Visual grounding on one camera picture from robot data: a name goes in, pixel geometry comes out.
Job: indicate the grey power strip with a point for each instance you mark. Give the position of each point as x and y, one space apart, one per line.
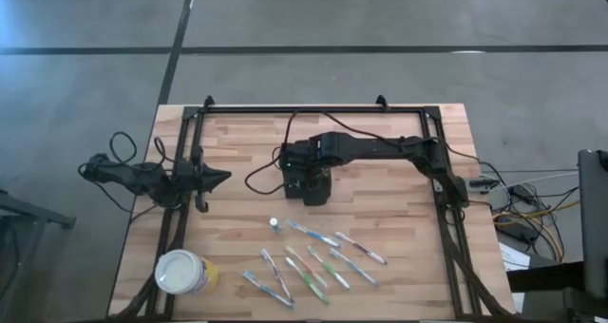
482 184

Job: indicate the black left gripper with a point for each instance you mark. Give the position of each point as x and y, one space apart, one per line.
187 180

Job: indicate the black metal stand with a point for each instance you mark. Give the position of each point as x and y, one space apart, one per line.
28 209

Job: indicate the white paper sheet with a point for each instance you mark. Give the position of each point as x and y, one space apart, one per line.
513 256

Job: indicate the black upright panel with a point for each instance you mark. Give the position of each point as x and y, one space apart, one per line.
594 218

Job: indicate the black metal rig frame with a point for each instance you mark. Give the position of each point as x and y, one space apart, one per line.
309 109

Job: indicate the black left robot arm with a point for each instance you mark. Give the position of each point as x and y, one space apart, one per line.
138 178

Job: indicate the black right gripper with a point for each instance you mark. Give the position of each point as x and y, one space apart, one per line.
297 159

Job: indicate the green and white toothbrush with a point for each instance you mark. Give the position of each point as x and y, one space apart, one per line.
328 267
308 280

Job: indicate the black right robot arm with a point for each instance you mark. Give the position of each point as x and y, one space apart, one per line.
380 149

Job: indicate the black furniture beam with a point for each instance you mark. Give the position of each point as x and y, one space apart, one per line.
541 278

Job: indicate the yellow disinfecting wipes canister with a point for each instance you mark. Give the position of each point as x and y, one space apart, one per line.
180 271

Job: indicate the black power brick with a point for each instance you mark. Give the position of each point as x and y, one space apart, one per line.
522 232

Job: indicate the purple and white toothbrush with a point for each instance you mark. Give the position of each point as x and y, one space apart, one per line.
361 248
276 273

